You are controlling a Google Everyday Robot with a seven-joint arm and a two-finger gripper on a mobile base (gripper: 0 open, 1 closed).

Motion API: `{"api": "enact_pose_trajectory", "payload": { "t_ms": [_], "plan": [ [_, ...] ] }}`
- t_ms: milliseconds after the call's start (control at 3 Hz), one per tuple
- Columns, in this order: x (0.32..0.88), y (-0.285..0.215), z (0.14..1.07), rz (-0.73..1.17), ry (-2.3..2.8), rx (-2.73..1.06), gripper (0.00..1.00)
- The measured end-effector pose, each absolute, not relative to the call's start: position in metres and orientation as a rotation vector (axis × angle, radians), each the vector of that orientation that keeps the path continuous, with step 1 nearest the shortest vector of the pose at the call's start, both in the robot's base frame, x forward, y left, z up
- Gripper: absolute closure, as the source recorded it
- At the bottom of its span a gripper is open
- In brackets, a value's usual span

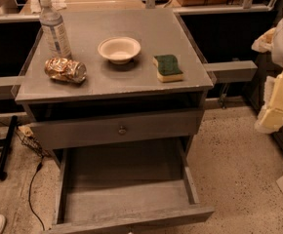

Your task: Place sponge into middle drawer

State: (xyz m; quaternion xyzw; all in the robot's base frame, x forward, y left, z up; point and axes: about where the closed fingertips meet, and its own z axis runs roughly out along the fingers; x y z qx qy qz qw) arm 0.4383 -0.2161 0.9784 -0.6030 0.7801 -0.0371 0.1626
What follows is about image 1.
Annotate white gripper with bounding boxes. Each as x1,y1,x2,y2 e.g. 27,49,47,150
252,27,283,134

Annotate green and yellow sponge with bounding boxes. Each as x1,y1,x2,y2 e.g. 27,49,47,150
153,55,183,83

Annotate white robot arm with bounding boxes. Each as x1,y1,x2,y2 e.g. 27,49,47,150
252,18,283,134

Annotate round metal drawer knob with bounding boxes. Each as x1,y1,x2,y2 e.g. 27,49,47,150
118,126,127,135

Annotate grey wooden drawer cabinet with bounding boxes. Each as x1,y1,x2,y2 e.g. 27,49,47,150
10,7,218,234

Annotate open grey middle drawer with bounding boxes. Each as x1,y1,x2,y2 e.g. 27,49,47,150
45,137,214,234

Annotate closed grey top drawer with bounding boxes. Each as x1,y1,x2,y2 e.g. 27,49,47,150
30,109,203,150

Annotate white paper bowl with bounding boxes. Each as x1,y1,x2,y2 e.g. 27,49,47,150
98,37,141,64

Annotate crushed golden soda can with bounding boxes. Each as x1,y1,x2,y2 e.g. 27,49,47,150
44,58,87,84

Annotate clear plastic water bottle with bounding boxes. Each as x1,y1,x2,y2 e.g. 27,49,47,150
39,5,72,59

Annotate white crumpled cloth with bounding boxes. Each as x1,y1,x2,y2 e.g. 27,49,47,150
30,0,67,14

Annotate black metal bar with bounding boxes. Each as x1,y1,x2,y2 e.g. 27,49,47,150
0,115,18,180

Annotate grey horizontal rail beam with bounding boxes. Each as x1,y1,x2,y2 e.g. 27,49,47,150
204,60,258,83

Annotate black power cable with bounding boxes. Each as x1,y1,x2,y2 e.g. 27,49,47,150
27,156,47,232

